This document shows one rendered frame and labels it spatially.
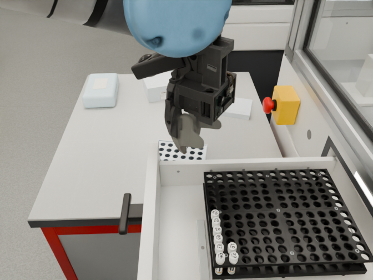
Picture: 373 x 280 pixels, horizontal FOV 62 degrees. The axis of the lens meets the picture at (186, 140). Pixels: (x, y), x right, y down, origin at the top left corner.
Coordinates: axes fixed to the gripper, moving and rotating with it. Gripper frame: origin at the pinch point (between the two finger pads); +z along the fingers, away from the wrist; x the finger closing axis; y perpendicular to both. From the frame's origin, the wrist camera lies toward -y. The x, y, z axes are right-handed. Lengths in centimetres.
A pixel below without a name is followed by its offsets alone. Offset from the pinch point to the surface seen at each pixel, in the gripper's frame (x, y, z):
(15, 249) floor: -19, -85, 92
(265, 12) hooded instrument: 72, -15, 2
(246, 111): 35.7, -3.6, 17.6
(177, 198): -5.4, 1.3, 10.1
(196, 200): -3.8, 4.5, 10.2
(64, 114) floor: 64, -152, 95
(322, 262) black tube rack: -7.4, 27.2, 4.1
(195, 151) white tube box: 11.3, -5.6, 14.8
